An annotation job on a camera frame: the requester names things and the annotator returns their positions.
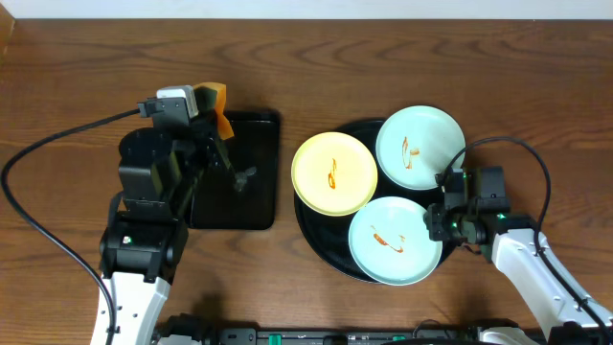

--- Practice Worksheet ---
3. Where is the orange green sponge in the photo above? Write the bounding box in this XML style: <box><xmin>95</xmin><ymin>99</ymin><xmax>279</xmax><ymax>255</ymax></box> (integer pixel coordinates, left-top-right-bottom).
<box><xmin>193</xmin><ymin>81</ymin><xmax>235</xmax><ymax>140</ymax></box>

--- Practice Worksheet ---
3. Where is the pale blue plate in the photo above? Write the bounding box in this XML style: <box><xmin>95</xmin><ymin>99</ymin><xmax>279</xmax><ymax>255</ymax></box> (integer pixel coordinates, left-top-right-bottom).
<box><xmin>348</xmin><ymin>196</ymin><xmax>443</xmax><ymax>287</ymax></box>
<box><xmin>375</xmin><ymin>105</ymin><xmax>465</xmax><ymax>191</ymax></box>

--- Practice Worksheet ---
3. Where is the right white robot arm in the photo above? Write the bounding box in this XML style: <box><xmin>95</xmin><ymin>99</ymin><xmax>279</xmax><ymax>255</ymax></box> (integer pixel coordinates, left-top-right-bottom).
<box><xmin>423</xmin><ymin>203</ymin><xmax>612</xmax><ymax>344</ymax></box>

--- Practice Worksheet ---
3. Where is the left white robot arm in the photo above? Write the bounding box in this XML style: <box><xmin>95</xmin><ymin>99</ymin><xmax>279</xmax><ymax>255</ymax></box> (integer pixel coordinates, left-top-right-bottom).
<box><xmin>91</xmin><ymin>115</ymin><xmax>234</xmax><ymax>344</ymax></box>

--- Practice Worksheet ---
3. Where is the black rectangular tray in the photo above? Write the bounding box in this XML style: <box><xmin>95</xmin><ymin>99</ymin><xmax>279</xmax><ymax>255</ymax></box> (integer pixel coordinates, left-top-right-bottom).
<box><xmin>188</xmin><ymin>109</ymin><xmax>281</xmax><ymax>231</ymax></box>

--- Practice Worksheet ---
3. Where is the black round tray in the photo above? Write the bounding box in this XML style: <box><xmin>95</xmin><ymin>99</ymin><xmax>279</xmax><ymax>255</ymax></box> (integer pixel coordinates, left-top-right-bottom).
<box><xmin>294</xmin><ymin>118</ymin><xmax>443</xmax><ymax>284</ymax></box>

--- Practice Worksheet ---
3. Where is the yellow plate with sauce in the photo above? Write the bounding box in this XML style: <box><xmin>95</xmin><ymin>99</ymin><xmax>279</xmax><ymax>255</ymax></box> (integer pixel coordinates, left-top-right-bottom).
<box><xmin>290</xmin><ymin>131</ymin><xmax>378</xmax><ymax>217</ymax></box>

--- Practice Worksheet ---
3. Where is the right black cable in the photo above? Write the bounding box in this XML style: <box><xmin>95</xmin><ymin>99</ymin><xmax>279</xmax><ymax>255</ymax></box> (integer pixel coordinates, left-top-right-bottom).
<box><xmin>434</xmin><ymin>135</ymin><xmax>613</xmax><ymax>336</ymax></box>

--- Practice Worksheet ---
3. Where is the black cable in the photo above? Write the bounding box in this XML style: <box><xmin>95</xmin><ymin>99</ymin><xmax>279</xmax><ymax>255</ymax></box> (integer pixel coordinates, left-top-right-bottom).
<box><xmin>0</xmin><ymin>108</ymin><xmax>145</xmax><ymax>345</ymax></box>
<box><xmin>434</xmin><ymin>135</ymin><xmax>613</xmax><ymax>336</ymax></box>

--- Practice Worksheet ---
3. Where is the left black cable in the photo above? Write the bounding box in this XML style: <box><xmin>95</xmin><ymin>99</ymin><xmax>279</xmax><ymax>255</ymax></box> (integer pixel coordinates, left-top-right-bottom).
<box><xmin>0</xmin><ymin>108</ymin><xmax>145</xmax><ymax>345</ymax></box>

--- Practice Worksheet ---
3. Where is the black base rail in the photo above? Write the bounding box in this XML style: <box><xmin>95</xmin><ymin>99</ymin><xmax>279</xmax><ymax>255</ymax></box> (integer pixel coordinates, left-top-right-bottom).
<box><xmin>152</xmin><ymin>315</ymin><xmax>485</xmax><ymax>345</ymax></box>

